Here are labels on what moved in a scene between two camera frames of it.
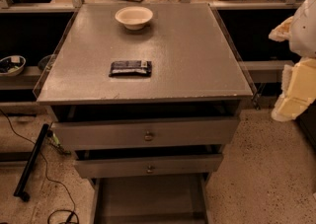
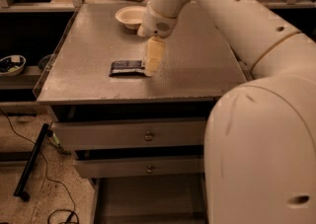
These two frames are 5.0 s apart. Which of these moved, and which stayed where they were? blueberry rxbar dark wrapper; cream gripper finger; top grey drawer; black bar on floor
Moved: cream gripper finger
Stayed: black bar on floor; blueberry rxbar dark wrapper; top grey drawer
